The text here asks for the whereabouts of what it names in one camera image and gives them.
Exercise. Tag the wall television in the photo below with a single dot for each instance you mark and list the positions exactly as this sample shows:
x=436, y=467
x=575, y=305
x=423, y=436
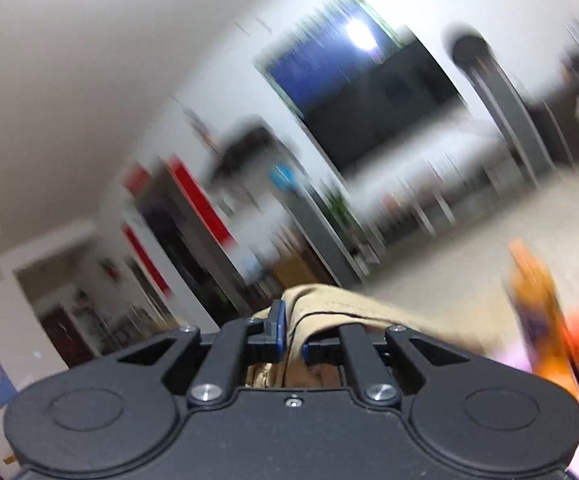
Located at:
x=354, y=82

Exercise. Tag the right tower speaker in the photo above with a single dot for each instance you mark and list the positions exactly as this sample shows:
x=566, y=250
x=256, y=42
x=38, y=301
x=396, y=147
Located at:
x=530, y=130

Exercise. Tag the grey tv stand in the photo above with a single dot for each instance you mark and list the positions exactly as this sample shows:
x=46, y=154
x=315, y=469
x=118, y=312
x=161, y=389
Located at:
x=462, y=172

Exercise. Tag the orange juice bottle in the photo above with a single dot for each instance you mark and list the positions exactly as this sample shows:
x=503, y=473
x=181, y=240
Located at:
x=534, y=297

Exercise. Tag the tower speaker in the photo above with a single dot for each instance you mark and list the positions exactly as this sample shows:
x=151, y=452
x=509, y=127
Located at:
x=254, y=168
x=530, y=130

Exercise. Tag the left tower speaker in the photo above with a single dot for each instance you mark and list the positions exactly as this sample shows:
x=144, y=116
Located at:
x=254, y=168

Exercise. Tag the khaki cargo pants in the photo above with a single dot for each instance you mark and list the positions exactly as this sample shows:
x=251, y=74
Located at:
x=313, y=309

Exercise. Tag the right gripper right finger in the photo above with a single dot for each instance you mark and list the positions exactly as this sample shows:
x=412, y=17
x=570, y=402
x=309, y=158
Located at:
x=364, y=371

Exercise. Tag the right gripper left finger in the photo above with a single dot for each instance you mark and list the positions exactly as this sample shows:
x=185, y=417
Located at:
x=239, y=345

